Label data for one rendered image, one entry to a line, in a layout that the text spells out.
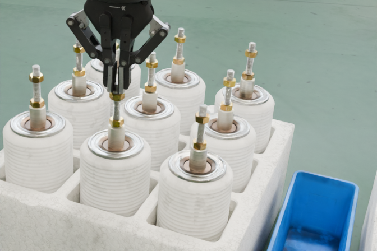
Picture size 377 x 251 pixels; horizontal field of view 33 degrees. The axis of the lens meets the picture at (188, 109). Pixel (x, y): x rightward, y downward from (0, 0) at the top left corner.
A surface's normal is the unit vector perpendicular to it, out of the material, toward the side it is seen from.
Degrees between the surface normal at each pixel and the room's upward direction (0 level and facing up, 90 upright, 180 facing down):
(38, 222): 90
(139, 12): 90
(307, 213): 88
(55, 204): 0
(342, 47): 0
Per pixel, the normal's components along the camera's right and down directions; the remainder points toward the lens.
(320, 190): -0.31, 0.39
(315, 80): 0.07, -0.88
